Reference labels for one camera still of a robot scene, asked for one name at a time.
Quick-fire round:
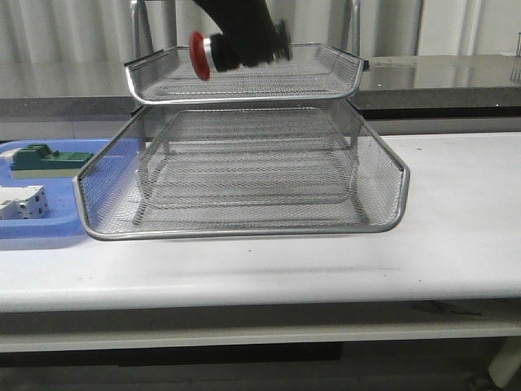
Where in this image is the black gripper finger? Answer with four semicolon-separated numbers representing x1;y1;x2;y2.
195;0;285;67

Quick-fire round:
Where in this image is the red emergency stop button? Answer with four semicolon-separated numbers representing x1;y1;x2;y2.
188;19;294;81

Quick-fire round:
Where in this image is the silver mesh tray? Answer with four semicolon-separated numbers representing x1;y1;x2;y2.
125;43;365;106
73;99;410;241

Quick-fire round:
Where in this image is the grey stone counter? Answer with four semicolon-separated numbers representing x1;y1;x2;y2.
1;55;520;120

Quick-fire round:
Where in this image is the green terminal block module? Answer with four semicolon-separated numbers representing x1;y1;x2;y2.
10;143;94;179

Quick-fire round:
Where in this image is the blue plastic tray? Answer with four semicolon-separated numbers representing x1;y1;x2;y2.
0;138;142;240

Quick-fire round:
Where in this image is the white circuit breaker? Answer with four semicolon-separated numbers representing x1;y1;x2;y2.
1;186;49;221

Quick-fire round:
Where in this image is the silver rack frame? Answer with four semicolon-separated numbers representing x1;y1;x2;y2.
129;0;370;227

